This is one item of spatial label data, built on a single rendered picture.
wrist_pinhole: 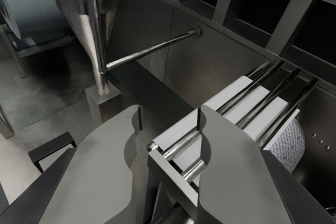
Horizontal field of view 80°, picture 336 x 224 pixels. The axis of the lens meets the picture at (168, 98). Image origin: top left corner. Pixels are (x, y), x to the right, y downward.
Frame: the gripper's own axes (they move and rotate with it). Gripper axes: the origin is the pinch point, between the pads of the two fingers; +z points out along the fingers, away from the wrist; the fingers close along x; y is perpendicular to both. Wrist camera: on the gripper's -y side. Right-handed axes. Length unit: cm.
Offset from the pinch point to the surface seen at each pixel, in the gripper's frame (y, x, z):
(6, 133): 43, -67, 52
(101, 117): 32, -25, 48
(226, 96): 10.2, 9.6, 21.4
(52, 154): 11.1, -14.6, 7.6
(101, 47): 2.6, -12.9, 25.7
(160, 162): 11.3, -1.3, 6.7
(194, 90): 23, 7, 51
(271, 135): 11.9, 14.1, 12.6
